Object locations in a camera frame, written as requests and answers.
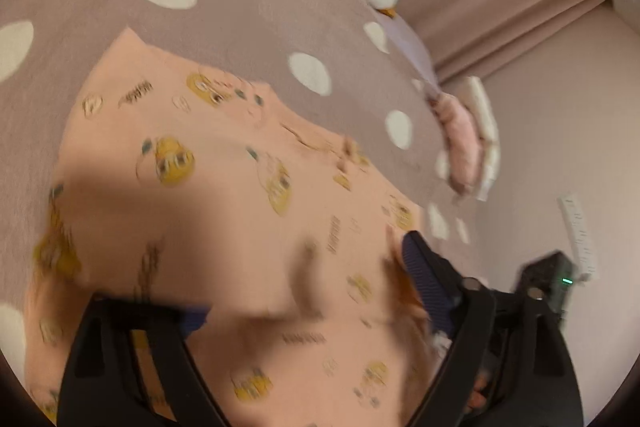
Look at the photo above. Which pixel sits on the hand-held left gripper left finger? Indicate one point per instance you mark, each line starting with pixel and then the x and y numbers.
pixel 192 314

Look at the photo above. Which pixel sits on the peach cartoon print garment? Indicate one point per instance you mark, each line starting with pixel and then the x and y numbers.
pixel 225 207

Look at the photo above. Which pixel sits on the white folded cloth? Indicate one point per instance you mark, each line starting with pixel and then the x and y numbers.
pixel 482 107

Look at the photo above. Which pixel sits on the mauve polka dot blanket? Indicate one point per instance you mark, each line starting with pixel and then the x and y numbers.
pixel 200 32

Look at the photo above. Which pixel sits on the white power strip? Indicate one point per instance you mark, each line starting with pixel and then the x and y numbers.
pixel 577 227

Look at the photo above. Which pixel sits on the pink folded cloth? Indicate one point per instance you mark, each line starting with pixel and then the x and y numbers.
pixel 462 142

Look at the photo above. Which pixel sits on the lavender pillow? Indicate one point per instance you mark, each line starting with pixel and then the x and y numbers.
pixel 410 47

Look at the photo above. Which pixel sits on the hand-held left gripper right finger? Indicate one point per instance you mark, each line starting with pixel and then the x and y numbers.
pixel 425 277

